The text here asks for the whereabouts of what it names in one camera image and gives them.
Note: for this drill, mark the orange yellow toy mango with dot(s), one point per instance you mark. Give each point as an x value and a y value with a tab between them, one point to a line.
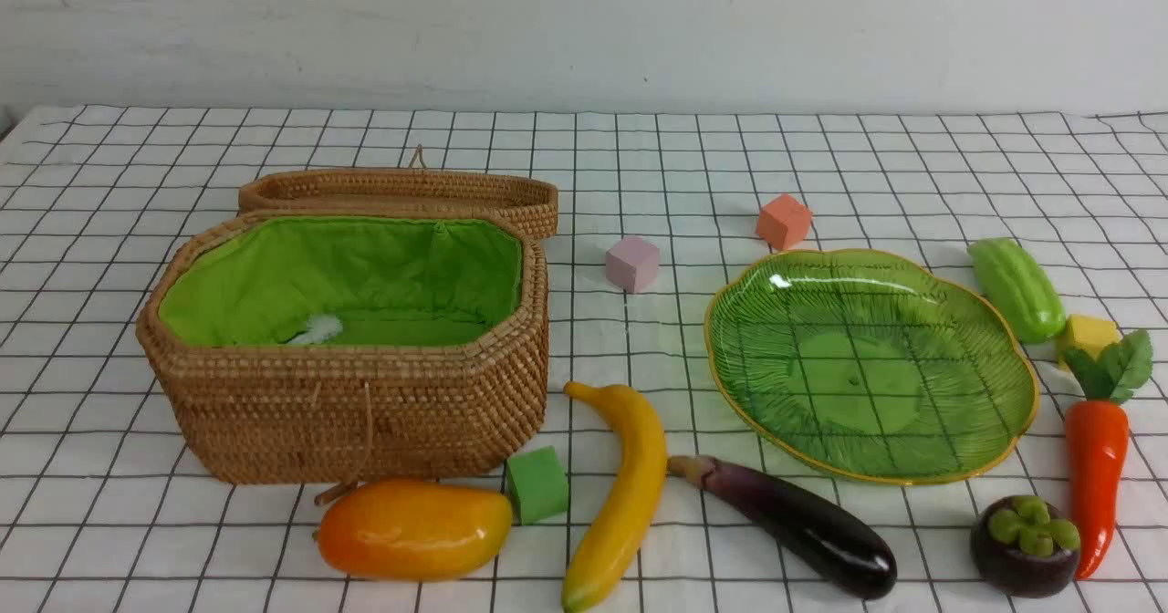
408	530

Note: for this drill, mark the orange toy carrot green leaves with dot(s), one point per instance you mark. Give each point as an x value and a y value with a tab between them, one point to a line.
1097	433

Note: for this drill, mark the yellow toy banana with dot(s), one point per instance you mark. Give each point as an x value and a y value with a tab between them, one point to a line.
613	540

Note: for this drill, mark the white grid tablecloth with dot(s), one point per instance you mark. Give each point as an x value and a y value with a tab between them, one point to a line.
106	510

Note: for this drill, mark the woven rattan basket green lining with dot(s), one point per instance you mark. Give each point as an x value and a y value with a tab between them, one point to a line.
333	345

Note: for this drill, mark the dark purple toy eggplant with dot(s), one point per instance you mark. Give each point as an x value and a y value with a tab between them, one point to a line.
836	544

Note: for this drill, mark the pink foam cube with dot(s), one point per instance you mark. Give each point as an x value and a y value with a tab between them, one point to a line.
632	264

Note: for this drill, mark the yellow foam cube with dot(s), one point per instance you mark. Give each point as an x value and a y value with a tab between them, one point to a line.
1091	334

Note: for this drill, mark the green leaf-shaped glass plate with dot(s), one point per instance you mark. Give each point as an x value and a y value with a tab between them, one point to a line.
865	365

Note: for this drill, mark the purple toy mangosteen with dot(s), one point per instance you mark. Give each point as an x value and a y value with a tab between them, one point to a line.
1025	547

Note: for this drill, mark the green foam cube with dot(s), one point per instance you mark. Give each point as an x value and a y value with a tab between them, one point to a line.
537	485

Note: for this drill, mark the woven rattan basket lid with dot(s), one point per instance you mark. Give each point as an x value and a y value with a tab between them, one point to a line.
530	205

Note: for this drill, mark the orange foam cube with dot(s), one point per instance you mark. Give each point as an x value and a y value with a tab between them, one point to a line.
784	222

